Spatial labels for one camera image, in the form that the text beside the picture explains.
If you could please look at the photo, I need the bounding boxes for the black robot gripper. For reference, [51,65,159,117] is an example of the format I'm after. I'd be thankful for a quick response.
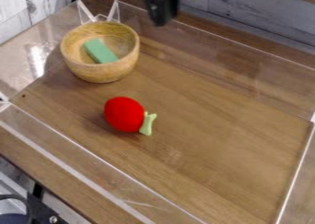
[147,0,181,26]

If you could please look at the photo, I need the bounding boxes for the brown wooden bowl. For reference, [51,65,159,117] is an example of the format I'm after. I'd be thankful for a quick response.
[61,21,141,83]

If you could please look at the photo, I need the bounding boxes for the green rectangular block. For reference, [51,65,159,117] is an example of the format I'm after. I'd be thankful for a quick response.
[85,38,119,64]

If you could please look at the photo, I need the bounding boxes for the red plush tomato toy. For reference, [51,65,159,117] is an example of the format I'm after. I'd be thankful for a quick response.
[103,97,158,136]

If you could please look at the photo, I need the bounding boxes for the clear acrylic tray barrier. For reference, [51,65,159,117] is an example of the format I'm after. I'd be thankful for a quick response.
[0,2,315,224]

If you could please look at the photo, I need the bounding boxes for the black clamp under table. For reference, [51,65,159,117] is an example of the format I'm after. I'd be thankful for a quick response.
[27,183,70,224]

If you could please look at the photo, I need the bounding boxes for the black cable loop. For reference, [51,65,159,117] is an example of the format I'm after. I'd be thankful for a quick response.
[0,194,35,224]

